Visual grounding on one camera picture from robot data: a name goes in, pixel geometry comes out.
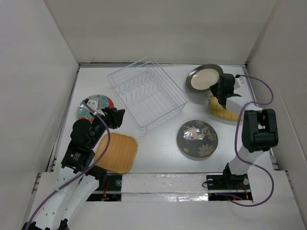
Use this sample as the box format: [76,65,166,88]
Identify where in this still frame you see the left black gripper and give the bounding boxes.
[89,106,124,148]

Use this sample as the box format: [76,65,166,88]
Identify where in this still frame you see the yellow fan-shaped bamboo plate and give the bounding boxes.
[209,95,238,122]

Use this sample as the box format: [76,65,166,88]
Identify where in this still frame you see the dark rimmed cream plate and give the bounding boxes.
[186,64,224,92]

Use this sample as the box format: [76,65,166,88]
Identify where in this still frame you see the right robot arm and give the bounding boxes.
[210,74,279,189]

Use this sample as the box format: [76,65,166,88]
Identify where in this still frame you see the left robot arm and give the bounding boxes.
[23,107,125,230]

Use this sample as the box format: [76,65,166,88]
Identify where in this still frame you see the colourful red teal plate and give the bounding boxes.
[77,95,114,122]

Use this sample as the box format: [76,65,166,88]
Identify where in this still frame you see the square woven bamboo tray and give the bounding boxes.
[96,132,138,174]

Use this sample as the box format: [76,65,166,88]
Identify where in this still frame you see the black plate with deer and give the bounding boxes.
[177,120,218,159]

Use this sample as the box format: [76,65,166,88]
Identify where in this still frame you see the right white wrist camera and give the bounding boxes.
[234,74,244,90]

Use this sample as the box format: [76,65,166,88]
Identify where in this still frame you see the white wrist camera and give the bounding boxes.
[234,74,244,90]
[85,94,105,111]

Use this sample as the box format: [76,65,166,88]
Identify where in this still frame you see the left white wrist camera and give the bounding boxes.
[85,94,105,111]

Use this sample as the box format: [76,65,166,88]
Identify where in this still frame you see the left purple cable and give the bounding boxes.
[24,99,112,230]

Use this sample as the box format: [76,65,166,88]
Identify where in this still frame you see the white wire dish rack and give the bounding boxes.
[107,56,189,133]

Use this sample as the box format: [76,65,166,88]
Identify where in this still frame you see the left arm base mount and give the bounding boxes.
[87,173,122,202]

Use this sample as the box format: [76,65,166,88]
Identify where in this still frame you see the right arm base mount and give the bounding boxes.
[202,164,253,201]

